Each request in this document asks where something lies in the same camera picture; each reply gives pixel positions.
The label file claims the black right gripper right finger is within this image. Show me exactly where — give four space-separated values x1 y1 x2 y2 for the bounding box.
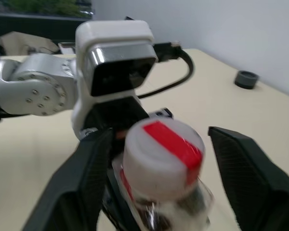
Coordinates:
208 126 289 231

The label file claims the black left wrist camera cable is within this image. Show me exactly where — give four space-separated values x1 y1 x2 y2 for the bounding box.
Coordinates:
136 40 196 99

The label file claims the white bottle cap red tape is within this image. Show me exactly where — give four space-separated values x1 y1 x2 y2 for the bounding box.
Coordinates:
122 119 206 200

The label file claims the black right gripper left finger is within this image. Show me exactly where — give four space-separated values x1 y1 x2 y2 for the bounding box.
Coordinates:
21 128 114 231

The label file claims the window with dark frame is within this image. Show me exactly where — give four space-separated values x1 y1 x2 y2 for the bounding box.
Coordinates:
0 0 96 41

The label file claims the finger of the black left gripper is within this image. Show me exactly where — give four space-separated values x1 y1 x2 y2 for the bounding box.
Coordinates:
103 167 145 231

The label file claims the crumpled beige cloth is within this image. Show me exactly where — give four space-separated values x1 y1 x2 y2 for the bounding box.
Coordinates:
0 31 61 56

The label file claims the clear plastic drink bottle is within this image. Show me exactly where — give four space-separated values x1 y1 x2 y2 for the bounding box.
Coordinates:
113 158 216 231

